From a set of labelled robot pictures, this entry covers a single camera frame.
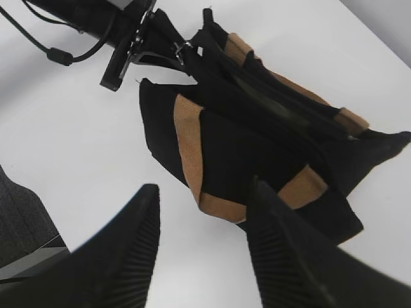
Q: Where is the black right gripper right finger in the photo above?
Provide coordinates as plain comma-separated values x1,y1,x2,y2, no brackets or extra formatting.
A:
246,178,410,307

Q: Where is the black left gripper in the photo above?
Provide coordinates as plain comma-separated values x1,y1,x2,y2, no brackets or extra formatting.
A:
100,9,186,91

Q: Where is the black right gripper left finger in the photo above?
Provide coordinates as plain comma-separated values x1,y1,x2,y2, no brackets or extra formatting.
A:
1,184,160,307

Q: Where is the black canvas tote bag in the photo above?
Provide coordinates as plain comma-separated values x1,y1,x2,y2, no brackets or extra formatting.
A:
139,9,410,244

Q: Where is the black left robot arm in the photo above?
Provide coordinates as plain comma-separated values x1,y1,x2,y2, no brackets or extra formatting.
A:
27,1,185,91

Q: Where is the dark grey table edge panel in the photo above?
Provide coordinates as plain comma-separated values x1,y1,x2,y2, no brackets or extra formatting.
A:
1,170,70,289

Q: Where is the black cable with ferrite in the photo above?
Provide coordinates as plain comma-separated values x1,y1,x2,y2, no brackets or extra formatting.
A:
0,0,113,67

